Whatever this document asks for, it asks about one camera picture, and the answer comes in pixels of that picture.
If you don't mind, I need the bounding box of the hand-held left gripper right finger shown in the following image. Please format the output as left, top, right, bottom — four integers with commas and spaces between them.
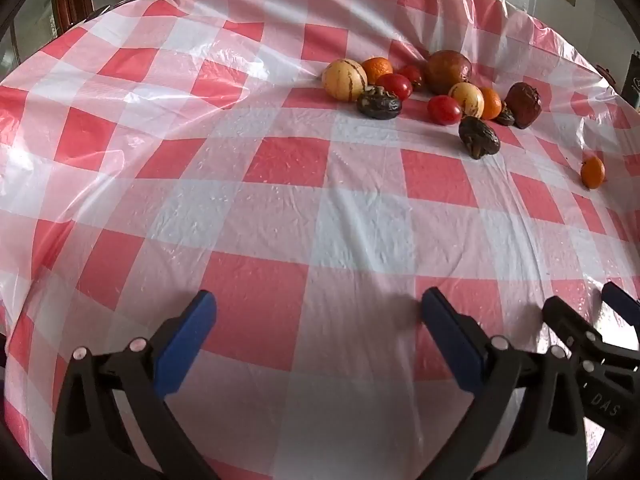
420, 287, 587, 480

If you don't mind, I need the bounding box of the dark appliance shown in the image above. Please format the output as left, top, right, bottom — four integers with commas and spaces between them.
621, 51, 640, 111

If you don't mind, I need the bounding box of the dark red wrinkled fruit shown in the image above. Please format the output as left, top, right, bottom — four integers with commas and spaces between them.
504, 82, 543, 130

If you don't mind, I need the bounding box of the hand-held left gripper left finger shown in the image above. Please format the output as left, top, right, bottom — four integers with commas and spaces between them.
51, 289, 218, 480

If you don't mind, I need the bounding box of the orange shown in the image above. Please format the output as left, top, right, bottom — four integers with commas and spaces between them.
361, 57, 396, 83
479, 87, 503, 121
580, 155, 606, 190

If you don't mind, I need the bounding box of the large brown-red round fruit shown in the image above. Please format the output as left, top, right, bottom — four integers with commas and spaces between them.
424, 50, 473, 96

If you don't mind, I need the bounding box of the small red tomato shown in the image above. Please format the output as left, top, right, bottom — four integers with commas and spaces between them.
398, 64, 426, 92

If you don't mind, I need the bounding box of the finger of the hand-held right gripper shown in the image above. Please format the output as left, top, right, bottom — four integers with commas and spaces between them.
601, 281, 640, 356
542, 296, 608, 376

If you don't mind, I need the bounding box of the large striped yellow pepino melon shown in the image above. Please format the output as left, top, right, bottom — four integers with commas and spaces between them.
321, 59, 369, 103

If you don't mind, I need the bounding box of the red white checked plastic tablecloth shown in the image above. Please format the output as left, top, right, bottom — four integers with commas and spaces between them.
0, 0, 640, 480

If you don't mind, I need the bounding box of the small striped yellow pepino melon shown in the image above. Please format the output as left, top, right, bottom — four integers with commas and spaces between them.
448, 82, 485, 119

